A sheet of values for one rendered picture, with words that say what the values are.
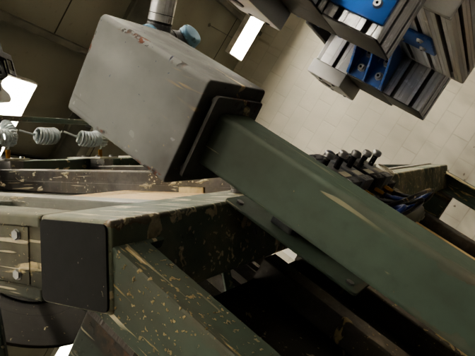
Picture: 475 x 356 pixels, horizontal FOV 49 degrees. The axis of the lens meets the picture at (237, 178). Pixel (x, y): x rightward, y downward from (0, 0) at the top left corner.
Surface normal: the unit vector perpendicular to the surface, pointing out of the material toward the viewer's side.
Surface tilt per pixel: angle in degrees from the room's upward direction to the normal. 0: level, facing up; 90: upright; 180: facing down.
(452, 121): 90
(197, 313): 90
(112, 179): 90
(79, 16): 180
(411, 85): 90
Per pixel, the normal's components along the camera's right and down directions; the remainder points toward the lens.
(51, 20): 0.74, 0.52
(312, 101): -0.43, -0.10
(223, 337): 0.43, -0.85
